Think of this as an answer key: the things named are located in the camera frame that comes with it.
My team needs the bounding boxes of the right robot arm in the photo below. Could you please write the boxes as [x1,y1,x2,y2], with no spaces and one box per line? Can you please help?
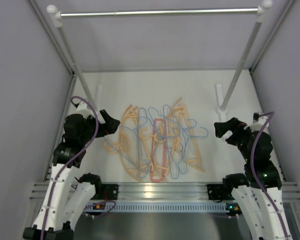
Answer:
[214,111,292,240]

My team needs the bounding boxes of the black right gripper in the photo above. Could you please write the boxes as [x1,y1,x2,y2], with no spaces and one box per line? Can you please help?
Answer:
[213,117,258,162]

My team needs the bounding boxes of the beige plastic hanger right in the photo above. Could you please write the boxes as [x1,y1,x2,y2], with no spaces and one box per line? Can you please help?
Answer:
[172,97,204,173]

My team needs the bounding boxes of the beige small hanger left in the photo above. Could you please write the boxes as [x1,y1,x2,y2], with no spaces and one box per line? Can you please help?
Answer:
[102,134,131,155]

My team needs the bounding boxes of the beige plastic hanger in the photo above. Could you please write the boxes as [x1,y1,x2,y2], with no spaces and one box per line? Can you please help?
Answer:
[118,104,142,183]
[137,109,185,181]
[172,97,204,173]

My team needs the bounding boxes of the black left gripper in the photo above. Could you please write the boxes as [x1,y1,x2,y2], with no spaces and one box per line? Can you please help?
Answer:
[79,109,120,145]

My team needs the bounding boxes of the blue wire hanger two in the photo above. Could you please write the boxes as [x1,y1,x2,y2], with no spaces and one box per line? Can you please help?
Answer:
[153,105,192,165]

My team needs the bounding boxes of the pink plastic hanger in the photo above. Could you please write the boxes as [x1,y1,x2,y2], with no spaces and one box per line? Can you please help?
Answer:
[150,118,169,183]

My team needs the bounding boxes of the silver horizontal rack rod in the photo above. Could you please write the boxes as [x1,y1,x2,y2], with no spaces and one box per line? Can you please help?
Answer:
[60,7,261,19]

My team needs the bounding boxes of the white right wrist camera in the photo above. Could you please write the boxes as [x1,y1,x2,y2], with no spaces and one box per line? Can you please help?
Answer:
[250,112,268,131]

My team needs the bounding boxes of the beige plastic hanger centre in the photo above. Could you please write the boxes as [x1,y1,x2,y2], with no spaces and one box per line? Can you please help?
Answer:
[137,109,185,181]

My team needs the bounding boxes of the aluminium front rail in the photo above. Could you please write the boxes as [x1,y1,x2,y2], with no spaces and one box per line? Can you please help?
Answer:
[30,182,300,203]

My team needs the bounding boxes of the blue wire hanger four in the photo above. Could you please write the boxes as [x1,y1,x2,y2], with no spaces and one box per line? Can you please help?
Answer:
[164,117,191,180]

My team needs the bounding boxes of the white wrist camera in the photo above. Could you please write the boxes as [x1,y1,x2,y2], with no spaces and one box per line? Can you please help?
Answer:
[75,101,95,119]
[250,112,268,131]

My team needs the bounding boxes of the blue wire hanger one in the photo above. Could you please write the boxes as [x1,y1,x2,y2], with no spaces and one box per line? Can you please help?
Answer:
[123,108,151,180]

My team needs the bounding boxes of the white right rack pole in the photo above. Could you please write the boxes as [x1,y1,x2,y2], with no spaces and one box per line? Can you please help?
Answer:
[218,0,273,114]

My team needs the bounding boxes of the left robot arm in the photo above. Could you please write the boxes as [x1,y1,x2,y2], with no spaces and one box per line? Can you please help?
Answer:
[23,109,120,240]

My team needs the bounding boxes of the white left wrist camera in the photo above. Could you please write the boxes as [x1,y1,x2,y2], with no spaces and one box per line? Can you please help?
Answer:
[75,101,95,119]

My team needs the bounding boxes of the white right rack foot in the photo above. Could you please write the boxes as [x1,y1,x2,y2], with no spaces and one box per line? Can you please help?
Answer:
[215,83,230,123]

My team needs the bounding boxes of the white slotted cable duct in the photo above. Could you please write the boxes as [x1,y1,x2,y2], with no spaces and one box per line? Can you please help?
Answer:
[83,201,240,213]

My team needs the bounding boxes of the blue wire hanger three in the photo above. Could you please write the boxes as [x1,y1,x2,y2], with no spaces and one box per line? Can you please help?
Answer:
[163,103,209,180]

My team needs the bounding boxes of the beige plastic hanger far left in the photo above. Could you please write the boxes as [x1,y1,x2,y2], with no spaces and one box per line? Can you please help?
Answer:
[118,104,142,183]

